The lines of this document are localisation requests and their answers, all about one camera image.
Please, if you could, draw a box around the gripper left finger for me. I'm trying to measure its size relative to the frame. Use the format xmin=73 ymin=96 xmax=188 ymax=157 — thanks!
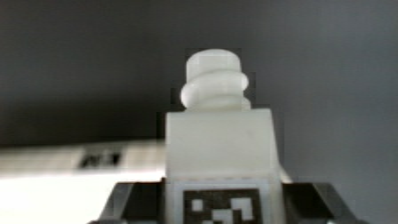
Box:
xmin=87 ymin=182 xmax=165 ymax=224

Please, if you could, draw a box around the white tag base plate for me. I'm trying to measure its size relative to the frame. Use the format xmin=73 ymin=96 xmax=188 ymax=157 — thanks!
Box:
xmin=0 ymin=140 xmax=165 ymax=177

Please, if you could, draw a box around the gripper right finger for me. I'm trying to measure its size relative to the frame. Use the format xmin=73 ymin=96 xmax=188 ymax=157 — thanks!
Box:
xmin=282 ymin=183 xmax=368 ymax=224

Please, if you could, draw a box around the white leg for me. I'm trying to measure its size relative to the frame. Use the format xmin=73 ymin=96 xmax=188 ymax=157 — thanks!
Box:
xmin=165 ymin=49 xmax=286 ymax=224

